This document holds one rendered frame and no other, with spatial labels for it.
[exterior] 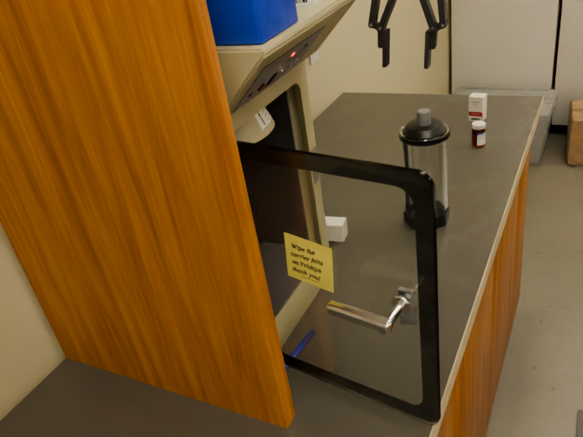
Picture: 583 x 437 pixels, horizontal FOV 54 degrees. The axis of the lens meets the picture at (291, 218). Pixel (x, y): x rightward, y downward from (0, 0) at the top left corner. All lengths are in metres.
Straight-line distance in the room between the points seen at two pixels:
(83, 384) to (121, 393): 0.09
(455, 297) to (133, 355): 0.60
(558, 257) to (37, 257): 2.34
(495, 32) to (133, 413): 3.26
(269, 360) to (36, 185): 0.43
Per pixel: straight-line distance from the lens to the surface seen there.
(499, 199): 1.45
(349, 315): 0.72
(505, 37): 3.86
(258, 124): 0.94
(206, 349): 0.91
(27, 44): 0.80
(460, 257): 1.25
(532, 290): 2.68
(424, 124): 1.25
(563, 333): 2.51
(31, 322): 1.20
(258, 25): 0.69
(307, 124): 1.05
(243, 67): 0.70
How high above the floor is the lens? 1.68
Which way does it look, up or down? 31 degrees down
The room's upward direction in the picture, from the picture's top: 10 degrees counter-clockwise
